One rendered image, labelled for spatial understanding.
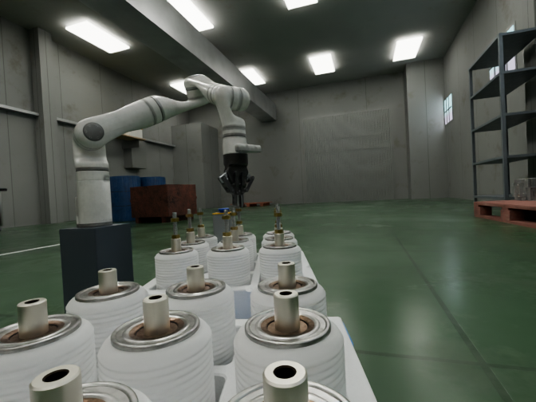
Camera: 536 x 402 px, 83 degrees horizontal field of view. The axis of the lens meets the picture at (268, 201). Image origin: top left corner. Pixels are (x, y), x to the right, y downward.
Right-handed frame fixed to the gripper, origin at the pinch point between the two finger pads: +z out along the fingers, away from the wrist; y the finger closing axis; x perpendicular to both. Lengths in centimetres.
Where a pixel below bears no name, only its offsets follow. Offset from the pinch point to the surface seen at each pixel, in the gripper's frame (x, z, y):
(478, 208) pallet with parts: 1, 26, -339
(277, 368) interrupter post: 61, 7, 48
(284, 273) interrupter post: 47, 8, 31
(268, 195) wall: -756, 3, -774
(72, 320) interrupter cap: 36, 10, 52
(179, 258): 12.3, 11.1, 26.9
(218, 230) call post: -16.0, 10.1, -3.5
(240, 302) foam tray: 24.1, 20.1, 20.5
